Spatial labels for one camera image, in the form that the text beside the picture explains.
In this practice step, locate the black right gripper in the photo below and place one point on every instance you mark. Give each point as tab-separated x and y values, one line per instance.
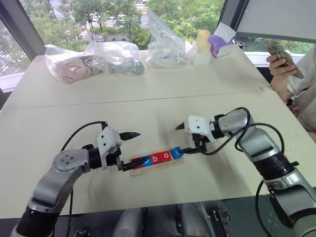
198	143

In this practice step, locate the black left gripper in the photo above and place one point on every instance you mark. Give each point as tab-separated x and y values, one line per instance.
112	158

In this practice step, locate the red block with white ring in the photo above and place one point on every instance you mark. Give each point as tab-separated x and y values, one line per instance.
167	156

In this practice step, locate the red b letter tile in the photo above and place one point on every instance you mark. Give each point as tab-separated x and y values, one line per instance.
156	159

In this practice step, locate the patterned smartphone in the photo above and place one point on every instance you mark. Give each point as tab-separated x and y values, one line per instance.
279	53

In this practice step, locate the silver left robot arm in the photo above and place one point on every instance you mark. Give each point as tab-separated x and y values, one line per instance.
61	170

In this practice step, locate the bare person forearm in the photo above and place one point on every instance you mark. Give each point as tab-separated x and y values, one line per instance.
281	86

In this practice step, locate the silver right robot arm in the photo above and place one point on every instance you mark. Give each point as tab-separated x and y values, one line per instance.
261	148

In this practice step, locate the red r letter tile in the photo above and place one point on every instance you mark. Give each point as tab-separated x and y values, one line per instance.
133	160

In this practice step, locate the blue o letter tile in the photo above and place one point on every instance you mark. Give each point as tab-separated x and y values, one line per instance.
148	163

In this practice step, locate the light wooden letter tray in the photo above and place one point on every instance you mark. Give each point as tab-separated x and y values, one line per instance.
158	169

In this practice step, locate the grey rounded robot leg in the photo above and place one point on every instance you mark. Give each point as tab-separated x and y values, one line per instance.
193	219
128	224

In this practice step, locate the bare person hand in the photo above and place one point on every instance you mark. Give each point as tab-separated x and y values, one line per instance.
280	65

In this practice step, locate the plastic bag with grey object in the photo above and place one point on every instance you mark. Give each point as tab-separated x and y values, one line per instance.
123	66

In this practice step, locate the tall clear plastic bag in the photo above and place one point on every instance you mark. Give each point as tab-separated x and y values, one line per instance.
168	47

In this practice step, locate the cream and white plastic bottle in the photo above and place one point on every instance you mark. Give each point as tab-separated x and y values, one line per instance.
203	47

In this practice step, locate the clear box with purple item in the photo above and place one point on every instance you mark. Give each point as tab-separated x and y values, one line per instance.
221	45

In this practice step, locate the plastic bag with pink cloth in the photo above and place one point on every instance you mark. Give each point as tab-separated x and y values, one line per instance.
71	69

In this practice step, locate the person white shirt torso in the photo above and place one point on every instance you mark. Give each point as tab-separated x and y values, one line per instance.
306	74

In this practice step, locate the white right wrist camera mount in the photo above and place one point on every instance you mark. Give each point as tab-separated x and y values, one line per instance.
200	126

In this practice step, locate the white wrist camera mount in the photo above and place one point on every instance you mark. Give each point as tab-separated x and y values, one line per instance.
108	140
200	126

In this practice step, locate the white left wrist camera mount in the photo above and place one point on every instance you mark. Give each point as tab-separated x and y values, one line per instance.
108	140

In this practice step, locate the metal bracket under table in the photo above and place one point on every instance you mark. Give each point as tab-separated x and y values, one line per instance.
223	222

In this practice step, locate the dark window frame post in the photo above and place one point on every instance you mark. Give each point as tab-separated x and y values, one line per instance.
232	14
22	29

